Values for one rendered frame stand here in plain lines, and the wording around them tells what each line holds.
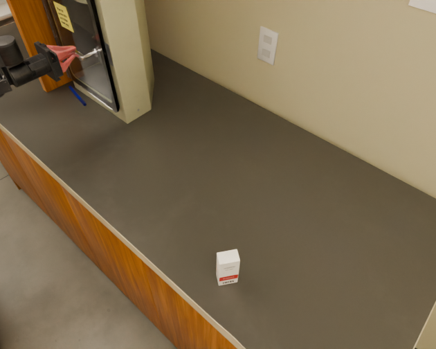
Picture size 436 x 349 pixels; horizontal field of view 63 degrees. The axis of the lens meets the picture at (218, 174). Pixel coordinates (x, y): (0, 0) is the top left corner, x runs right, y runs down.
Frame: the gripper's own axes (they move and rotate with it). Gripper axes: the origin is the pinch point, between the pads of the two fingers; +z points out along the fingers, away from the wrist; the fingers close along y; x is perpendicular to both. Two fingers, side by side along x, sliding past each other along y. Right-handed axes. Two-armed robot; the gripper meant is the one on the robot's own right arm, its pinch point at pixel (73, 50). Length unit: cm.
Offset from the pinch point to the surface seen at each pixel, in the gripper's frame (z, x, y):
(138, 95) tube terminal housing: 12.8, -10.7, -17.7
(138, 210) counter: -15, -42, -26
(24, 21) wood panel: -1.3, 26.2, 0.8
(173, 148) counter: 8.7, -31.4, -26.1
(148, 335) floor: -24, -39, -120
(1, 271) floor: -56, 43, -120
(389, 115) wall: 50, -81, -9
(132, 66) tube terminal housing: 12.5, -10.7, -6.1
